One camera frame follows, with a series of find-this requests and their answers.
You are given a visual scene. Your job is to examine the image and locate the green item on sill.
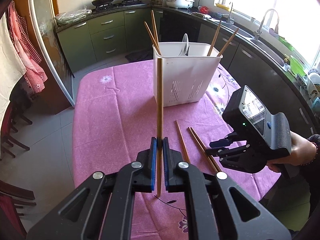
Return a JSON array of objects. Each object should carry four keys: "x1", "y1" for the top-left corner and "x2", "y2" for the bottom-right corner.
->
[{"x1": 277, "y1": 36, "x2": 293, "y2": 51}]

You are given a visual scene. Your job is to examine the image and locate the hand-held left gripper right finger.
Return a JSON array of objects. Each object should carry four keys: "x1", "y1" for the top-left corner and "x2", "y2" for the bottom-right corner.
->
[{"x1": 162, "y1": 137, "x2": 292, "y2": 240}]

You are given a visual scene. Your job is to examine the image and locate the green lower kitchen cabinets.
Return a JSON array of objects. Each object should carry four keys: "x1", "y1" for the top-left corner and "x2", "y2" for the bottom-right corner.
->
[{"x1": 55, "y1": 6, "x2": 163, "y2": 73}]

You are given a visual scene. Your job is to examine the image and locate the small steel faucet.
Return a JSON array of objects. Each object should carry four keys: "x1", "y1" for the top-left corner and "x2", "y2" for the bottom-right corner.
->
[{"x1": 226, "y1": 2, "x2": 235, "y2": 25}]

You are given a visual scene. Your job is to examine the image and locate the dishes in drying rack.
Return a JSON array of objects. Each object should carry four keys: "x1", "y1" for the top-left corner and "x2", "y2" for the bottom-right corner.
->
[{"x1": 306, "y1": 70, "x2": 320, "y2": 103}]

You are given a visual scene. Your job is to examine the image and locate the dark floor mat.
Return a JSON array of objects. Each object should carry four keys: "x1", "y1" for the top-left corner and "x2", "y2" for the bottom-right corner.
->
[{"x1": 125, "y1": 50, "x2": 153, "y2": 62}]

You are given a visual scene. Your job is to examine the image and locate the white hanging cloth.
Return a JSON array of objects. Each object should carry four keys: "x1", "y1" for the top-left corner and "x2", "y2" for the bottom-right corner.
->
[{"x1": 0, "y1": 12, "x2": 27, "y2": 128}]

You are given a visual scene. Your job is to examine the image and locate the gas stove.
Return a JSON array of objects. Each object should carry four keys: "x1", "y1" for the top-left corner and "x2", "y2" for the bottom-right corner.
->
[{"x1": 92, "y1": 0, "x2": 150, "y2": 12}]

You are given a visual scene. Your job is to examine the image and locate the sliding glass door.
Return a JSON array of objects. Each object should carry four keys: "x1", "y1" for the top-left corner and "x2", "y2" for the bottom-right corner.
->
[{"x1": 27, "y1": 0, "x2": 77, "y2": 107}]

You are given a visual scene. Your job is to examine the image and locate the kitchen window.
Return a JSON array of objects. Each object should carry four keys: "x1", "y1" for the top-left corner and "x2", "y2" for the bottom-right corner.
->
[{"x1": 214, "y1": 0, "x2": 320, "y2": 68}]

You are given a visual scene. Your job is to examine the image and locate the purple floral tablecloth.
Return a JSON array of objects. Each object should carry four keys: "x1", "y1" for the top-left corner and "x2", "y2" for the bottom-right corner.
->
[{"x1": 72, "y1": 59, "x2": 282, "y2": 240}]

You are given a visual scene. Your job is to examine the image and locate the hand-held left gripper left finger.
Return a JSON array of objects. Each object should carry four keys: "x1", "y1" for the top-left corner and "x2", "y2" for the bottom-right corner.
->
[{"x1": 26, "y1": 137, "x2": 157, "y2": 240}]

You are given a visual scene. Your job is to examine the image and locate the steel kitchen sink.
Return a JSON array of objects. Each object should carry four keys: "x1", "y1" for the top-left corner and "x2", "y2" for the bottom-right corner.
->
[{"x1": 225, "y1": 21, "x2": 288, "y2": 72}]

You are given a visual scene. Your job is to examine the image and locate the dark wooden chair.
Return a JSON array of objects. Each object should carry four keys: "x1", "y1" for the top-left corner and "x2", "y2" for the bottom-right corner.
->
[
  {"x1": 0, "y1": 100, "x2": 33, "y2": 160},
  {"x1": 0, "y1": 180, "x2": 37, "y2": 238}
]

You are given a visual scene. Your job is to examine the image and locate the person's right hand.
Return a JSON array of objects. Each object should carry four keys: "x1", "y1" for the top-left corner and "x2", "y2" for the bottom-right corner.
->
[{"x1": 266, "y1": 131, "x2": 318, "y2": 173}]

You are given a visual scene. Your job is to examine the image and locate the white plastic utensil holder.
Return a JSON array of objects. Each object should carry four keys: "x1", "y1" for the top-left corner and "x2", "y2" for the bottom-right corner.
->
[{"x1": 152, "y1": 42, "x2": 223, "y2": 107}]

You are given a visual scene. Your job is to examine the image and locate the red checkered apron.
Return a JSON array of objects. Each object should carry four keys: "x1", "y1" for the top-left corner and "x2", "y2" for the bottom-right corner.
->
[{"x1": 7, "y1": 1, "x2": 48, "y2": 93}]

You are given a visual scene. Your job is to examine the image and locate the clear plastic bag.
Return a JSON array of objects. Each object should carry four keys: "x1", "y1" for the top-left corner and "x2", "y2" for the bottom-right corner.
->
[{"x1": 54, "y1": 9, "x2": 92, "y2": 26}]

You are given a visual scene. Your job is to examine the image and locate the clear plastic spoon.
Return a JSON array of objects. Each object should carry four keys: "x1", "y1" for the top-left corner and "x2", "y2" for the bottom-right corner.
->
[{"x1": 178, "y1": 33, "x2": 189, "y2": 56}]

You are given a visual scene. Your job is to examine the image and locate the tall steel faucet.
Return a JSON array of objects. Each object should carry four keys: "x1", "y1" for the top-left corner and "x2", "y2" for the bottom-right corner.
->
[{"x1": 254, "y1": 8, "x2": 279, "y2": 40}]

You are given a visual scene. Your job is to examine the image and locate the person's right forearm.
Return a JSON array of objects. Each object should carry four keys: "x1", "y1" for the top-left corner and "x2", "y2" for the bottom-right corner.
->
[{"x1": 307, "y1": 134, "x2": 320, "y2": 170}]

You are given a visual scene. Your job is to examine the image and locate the green plastic basket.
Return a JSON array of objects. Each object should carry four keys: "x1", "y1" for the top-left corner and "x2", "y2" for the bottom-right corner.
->
[{"x1": 289, "y1": 55, "x2": 307, "y2": 77}]

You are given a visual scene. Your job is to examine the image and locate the dark cabinets under sink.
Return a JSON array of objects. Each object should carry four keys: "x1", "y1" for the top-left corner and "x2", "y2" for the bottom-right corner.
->
[{"x1": 160, "y1": 9, "x2": 320, "y2": 140}]

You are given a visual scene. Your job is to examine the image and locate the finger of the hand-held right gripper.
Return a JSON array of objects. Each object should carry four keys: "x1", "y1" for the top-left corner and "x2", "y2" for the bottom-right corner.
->
[
  {"x1": 205, "y1": 144, "x2": 250, "y2": 162},
  {"x1": 209, "y1": 132, "x2": 247, "y2": 148}
]

